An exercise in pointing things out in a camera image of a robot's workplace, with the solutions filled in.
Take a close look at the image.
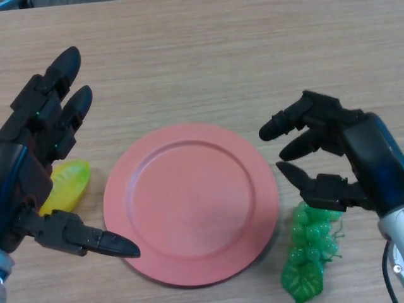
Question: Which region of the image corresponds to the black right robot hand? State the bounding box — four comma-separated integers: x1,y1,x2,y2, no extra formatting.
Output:
258,90,404,218

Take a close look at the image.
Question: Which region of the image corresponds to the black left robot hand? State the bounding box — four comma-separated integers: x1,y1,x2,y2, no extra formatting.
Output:
0,46,141,259

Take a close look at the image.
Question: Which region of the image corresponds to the green plastic grape bunch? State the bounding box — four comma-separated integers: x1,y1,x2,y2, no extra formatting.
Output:
280,201,347,303

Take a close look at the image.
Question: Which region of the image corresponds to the pink round plate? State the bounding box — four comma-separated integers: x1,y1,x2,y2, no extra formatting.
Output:
103,123,280,288

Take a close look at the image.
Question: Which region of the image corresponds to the yellow plastic starfruit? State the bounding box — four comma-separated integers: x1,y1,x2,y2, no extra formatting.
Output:
39,160,92,217

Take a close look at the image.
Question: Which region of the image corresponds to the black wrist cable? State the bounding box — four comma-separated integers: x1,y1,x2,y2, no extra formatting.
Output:
381,238,399,303

